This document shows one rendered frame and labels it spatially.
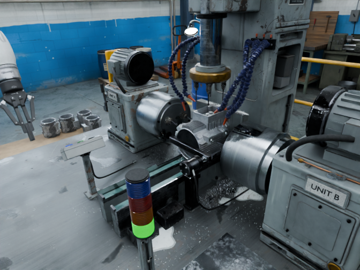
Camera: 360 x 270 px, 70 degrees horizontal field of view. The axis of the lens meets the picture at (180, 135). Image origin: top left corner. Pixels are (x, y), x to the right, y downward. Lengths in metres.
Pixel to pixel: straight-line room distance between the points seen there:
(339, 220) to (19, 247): 1.07
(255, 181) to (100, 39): 6.34
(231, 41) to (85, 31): 5.74
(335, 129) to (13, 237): 1.18
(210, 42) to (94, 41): 5.93
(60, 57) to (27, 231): 5.65
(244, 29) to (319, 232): 0.85
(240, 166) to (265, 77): 0.44
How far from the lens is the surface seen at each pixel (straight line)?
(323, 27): 6.09
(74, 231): 1.17
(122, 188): 1.12
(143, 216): 0.70
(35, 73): 6.55
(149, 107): 1.36
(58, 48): 6.64
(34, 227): 1.26
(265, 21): 1.21
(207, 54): 1.11
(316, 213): 0.86
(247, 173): 0.96
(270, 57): 1.20
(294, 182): 0.86
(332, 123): 0.81
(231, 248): 0.88
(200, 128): 1.15
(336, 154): 0.85
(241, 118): 1.19
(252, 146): 0.96
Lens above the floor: 1.58
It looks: 26 degrees down
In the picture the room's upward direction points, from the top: 2 degrees counter-clockwise
